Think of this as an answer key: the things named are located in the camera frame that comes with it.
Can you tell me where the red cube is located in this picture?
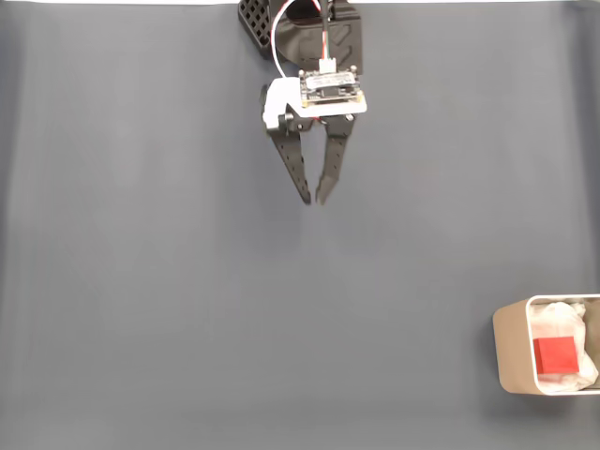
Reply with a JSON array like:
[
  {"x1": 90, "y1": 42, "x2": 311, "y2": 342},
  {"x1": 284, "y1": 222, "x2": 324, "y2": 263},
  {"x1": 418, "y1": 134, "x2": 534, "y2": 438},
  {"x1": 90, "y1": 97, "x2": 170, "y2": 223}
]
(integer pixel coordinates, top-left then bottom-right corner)
[{"x1": 532, "y1": 336, "x2": 580, "y2": 375}]

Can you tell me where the beige box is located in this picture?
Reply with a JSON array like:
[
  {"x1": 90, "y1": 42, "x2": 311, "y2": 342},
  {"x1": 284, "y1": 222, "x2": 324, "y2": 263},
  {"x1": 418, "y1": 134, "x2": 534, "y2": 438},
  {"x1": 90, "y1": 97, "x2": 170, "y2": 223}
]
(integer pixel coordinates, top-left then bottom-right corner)
[{"x1": 491, "y1": 293, "x2": 600, "y2": 397}]

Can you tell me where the white crumpled tissue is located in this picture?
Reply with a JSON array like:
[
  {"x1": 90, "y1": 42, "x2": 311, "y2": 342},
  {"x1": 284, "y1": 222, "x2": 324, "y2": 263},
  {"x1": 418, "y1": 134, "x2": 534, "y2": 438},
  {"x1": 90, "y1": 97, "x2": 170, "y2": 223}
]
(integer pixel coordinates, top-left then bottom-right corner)
[{"x1": 528, "y1": 301, "x2": 600, "y2": 394}]

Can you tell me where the white camera board mount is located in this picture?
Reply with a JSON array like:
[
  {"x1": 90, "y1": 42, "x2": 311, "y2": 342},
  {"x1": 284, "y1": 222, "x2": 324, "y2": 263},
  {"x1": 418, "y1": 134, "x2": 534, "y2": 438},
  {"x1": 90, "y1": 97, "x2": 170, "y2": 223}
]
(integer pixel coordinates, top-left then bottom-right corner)
[{"x1": 260, "y1": 67, "x2": 368, "y2": 130}]

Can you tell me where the white red servo cable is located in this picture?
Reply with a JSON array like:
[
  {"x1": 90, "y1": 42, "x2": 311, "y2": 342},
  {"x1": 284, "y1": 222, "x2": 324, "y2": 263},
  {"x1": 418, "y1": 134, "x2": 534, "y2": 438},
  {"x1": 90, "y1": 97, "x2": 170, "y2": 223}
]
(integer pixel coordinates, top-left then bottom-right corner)
[{"x1": 269, "y1": 0, "x2": 306, "y2": 80}]

